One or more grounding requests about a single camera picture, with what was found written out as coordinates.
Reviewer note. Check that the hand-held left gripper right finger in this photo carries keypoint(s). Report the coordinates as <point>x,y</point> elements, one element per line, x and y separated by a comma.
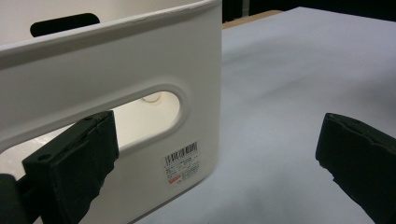
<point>361,158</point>

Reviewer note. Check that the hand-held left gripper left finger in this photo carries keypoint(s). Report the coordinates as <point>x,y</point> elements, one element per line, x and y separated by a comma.
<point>71,168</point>

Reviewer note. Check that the white plastic storage bin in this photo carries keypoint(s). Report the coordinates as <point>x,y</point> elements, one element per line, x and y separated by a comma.
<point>124,62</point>

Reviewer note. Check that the white table sheet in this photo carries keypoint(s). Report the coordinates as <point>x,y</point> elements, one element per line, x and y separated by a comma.
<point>280,93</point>

